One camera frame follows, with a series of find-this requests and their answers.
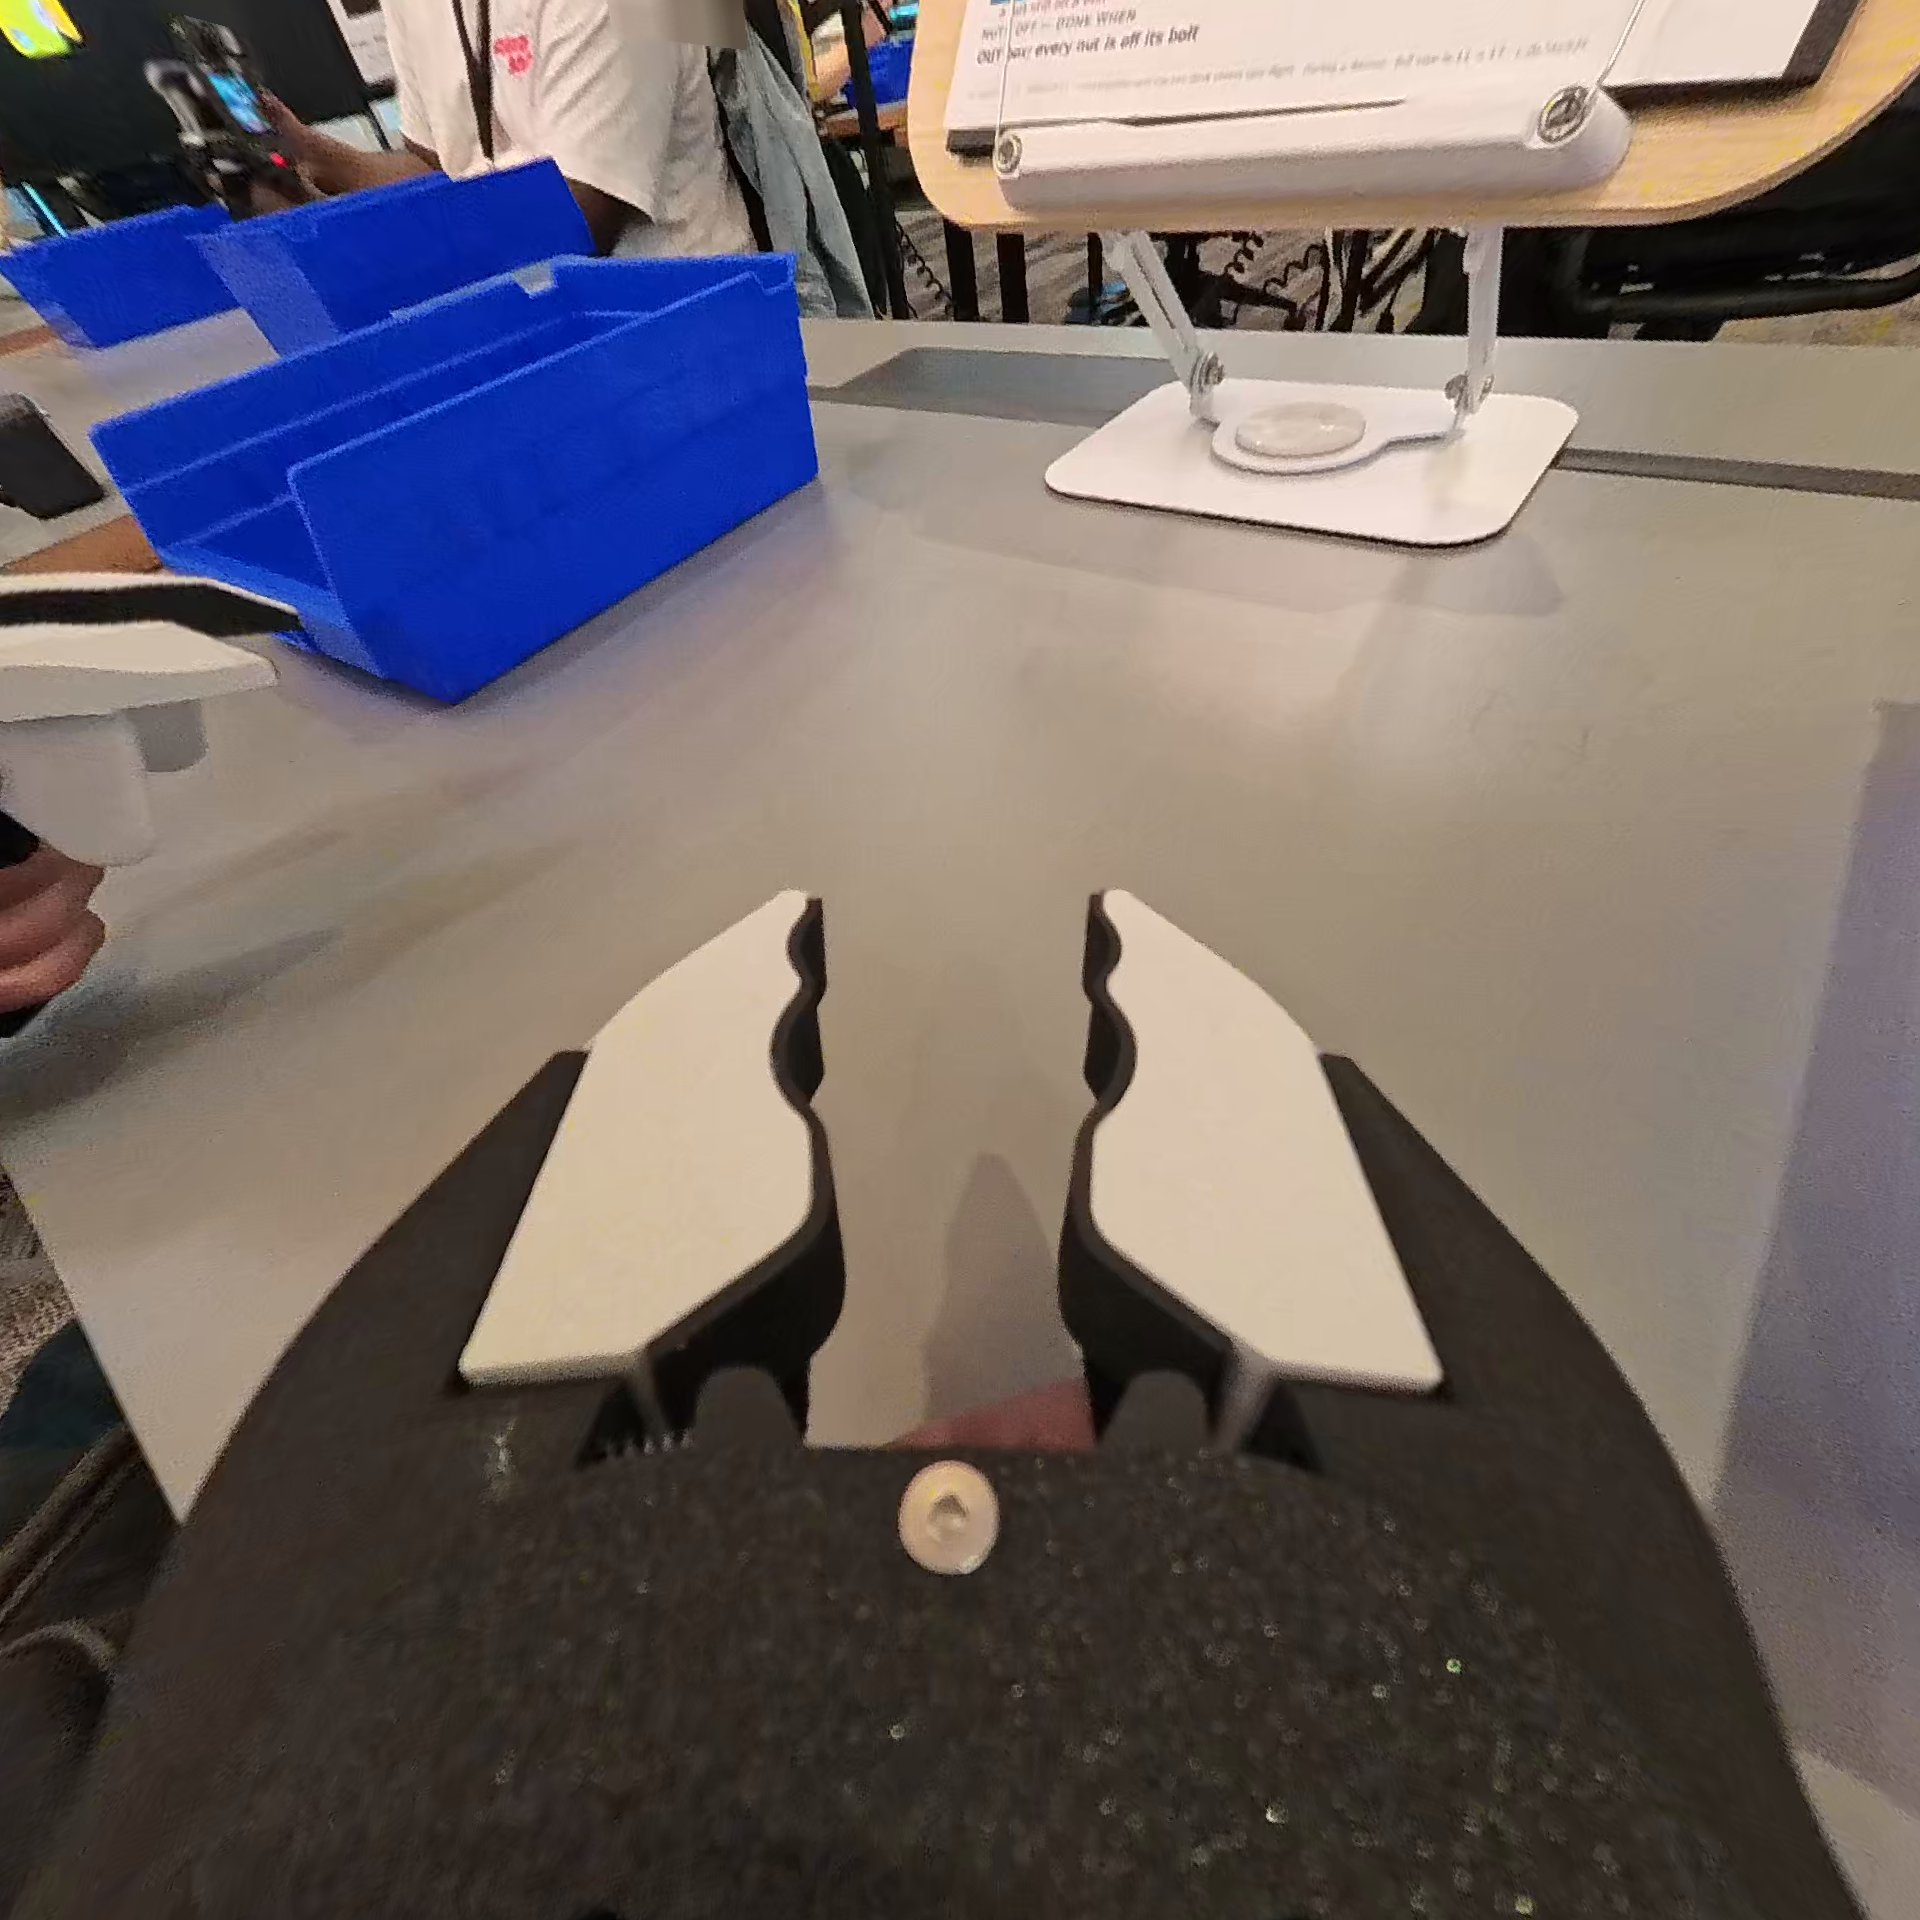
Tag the white document stand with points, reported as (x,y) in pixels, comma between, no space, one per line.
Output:
(1323,465)

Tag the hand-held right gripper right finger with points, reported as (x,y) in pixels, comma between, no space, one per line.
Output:
(1260,1199)

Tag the printed instruction sheet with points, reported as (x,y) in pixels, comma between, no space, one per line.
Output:
(1292,46)

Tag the blue plastic bin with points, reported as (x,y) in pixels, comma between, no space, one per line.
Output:
(362,376)
(392,256)
(569,544)
(121,277)

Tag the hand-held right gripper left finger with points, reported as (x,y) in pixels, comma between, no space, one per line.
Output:
(646,1199)

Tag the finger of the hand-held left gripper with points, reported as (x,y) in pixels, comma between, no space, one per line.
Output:
(121,674)

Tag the grey desk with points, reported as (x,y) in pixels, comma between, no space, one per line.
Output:
(1049,720)

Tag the person's left hand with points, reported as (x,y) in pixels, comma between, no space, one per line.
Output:
(46,932)

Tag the black digital timer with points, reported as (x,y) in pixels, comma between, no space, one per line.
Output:
(46,458)

